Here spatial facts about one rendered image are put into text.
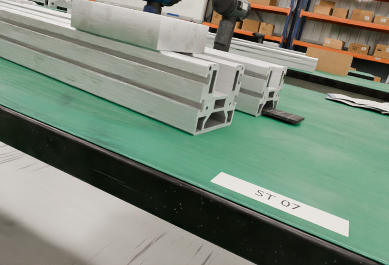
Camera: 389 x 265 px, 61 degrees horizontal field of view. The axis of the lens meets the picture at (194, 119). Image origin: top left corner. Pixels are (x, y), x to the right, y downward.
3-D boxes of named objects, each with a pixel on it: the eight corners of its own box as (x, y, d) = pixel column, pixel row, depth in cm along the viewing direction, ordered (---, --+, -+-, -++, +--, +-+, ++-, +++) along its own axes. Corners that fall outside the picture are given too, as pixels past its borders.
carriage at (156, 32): (68, 45, 47) (72, -4, 46) (122, 50, 57) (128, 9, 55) (152, 73, 40) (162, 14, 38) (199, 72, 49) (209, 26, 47)
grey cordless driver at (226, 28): (191, 76, 83) (210, -15, 77) (221, 74, 100) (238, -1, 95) (219, 84, 80) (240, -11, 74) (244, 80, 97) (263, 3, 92)
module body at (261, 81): (-4, 30, 93) (-3, -2, 90) (29, 33, 101) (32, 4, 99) (255, 117, 54) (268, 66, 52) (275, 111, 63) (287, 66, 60)
